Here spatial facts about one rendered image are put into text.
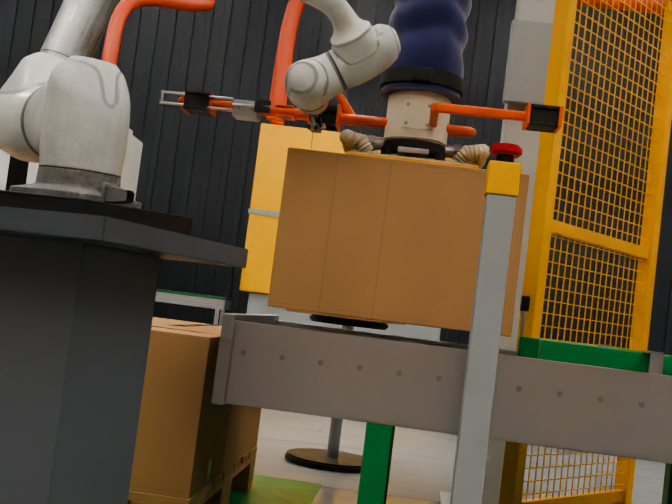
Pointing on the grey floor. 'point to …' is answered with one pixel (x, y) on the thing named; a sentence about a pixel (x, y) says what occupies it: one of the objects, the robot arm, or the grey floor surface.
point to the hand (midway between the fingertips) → (320, 116)
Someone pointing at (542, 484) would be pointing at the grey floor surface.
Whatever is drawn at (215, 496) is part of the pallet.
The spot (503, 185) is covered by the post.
